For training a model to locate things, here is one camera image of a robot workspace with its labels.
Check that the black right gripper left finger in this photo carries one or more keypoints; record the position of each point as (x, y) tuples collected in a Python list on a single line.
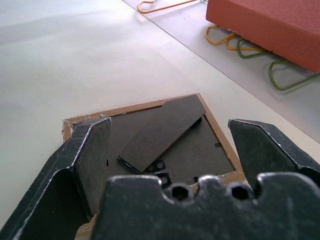
[(62, 180)]

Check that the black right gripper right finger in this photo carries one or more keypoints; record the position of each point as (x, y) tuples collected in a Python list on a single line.
[(260, 150)]

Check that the black frame easel stand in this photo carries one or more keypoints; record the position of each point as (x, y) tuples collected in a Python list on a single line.
[(162, 132)]

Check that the wooden picture frame back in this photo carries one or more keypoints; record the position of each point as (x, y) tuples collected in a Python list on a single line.
[(200, 152)]

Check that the orange-red foam block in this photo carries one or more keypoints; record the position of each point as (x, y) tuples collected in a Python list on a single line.
[(270, 27)]

